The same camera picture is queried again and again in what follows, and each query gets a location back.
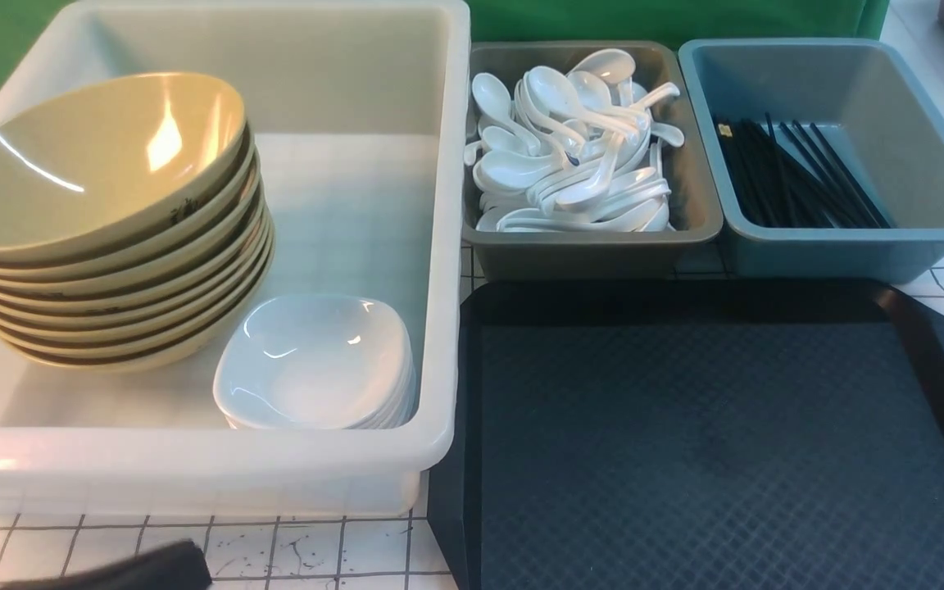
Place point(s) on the black serving tray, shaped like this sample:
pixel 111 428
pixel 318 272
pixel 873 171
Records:
pixel 704 434

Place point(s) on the bundle of black chopsticks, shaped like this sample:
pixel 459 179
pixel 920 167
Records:
pixel 786 175

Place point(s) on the large white plastic tub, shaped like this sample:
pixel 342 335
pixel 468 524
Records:
pixel 359 119

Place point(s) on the grey-brown spoon bin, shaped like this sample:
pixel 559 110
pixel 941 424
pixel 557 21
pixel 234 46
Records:
pixel 694 203

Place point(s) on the stack of yellow bowls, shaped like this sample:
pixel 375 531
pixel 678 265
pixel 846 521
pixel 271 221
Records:
pixel 188 313

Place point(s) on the pile of white spoons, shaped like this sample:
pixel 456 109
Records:
pixel 573 148

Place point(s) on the yellow noodle bowl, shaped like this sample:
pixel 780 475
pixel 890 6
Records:
pixel 114 161

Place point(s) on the stack of white sauce dishes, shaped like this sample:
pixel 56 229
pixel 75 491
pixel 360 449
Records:
pixel 317 362

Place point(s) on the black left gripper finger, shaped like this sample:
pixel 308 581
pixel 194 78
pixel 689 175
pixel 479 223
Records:
pixel 180 565

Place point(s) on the green backdrop cloth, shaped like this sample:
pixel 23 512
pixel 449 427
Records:
pixel 671 23

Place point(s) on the blue-grey chopstick bin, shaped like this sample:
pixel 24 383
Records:
pixel 876 114

